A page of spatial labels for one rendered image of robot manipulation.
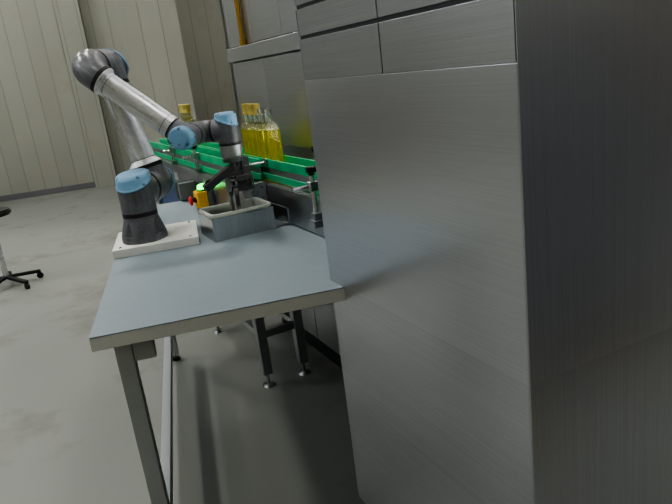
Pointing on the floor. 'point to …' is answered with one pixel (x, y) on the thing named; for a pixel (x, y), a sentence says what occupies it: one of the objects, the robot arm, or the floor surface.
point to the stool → (6, 266)
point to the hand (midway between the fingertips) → (236, 215)
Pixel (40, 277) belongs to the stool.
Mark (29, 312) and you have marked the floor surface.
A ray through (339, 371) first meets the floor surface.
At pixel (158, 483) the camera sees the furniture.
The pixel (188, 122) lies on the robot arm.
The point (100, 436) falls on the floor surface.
